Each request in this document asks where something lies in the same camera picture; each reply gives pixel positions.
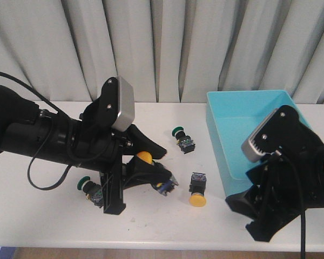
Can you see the green push button near box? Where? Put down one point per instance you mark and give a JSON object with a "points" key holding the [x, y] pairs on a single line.
{"points": [[185, 142]]}

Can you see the grey pleated curtain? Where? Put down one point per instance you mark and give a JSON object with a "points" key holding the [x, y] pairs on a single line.
{"points": [[169, 51]]}

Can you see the light blue plastic box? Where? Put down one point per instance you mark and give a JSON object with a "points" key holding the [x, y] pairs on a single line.
{"points": [[231, 117]]}

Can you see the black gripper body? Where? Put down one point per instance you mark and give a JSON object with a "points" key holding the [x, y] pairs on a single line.
{"points": [[95, 145], [282, 190]]}

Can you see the green push button front left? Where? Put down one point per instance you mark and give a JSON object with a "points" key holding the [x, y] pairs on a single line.
{"points": [[93, 191]]}

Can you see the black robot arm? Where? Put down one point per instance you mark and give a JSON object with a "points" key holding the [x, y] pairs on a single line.
{"points": [[288, 136], [26, 129]]}

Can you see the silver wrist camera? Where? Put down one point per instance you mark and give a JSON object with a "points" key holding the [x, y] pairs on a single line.
{"points": [[126, 107], [250, 147]]}

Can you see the yellow mushroom push button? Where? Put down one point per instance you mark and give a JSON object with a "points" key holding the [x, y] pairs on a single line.
{"points": [[197, 189], [161, 188]]}

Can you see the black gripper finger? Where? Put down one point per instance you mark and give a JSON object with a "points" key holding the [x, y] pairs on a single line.
{"points": [[140, 172], [138, 142]]}

